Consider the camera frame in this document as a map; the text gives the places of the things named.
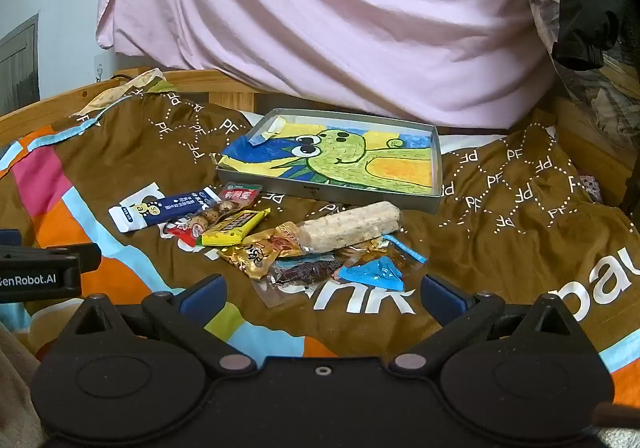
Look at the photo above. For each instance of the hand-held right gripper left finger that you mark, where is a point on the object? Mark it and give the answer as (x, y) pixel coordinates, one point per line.
(202, 297)

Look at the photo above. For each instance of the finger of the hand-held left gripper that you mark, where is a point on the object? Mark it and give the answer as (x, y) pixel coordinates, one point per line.
(85, 257)

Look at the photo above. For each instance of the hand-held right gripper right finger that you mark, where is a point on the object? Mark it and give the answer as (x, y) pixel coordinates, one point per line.
(444, 297)

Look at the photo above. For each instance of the gold brown snack packet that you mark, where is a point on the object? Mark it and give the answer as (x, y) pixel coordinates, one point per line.
(250, 259)

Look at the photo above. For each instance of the clear blue-edged snack packet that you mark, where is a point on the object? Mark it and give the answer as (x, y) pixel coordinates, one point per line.
(372, 274)

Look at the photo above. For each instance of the yellow snack bar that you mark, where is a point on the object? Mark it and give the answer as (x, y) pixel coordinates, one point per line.
(235, 228)

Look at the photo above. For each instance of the red label quail egg packet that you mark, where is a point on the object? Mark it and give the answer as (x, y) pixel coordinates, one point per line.
(212, 216)

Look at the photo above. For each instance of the navy white powder sachet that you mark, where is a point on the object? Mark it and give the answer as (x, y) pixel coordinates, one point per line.
(175, 205)

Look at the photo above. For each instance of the rice cracker bar clear wrapper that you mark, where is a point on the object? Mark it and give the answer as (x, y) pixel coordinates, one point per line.
(350, 225)

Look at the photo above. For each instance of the grey shallow box tray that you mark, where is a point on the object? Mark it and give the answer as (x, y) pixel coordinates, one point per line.
(350, 196)

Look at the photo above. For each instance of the brown printed blanket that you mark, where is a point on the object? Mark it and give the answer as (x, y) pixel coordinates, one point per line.
(500, 268)

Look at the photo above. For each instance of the beige fleece cloth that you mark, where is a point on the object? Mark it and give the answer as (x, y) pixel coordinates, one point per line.
(15, 378)

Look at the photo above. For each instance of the dinosaur drawing paper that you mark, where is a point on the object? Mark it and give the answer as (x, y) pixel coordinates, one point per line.
(350, 158)

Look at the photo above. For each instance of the cream patterned cloth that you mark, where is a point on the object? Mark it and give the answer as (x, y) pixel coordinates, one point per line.
(120, 91)

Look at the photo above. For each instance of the small pink patterned cloth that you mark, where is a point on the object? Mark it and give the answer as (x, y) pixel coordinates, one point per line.
(591, 188)

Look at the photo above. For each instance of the dark patterned quilt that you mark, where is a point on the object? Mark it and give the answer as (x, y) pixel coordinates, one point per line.
(610, 98)

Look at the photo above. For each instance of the pink bed sheet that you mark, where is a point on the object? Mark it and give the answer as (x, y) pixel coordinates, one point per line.
(325, 18)

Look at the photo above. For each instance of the black jacket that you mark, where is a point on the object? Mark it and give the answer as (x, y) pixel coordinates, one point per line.
(585, 3)

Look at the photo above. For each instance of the white wall socket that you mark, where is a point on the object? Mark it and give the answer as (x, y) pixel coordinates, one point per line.
(100, 66)

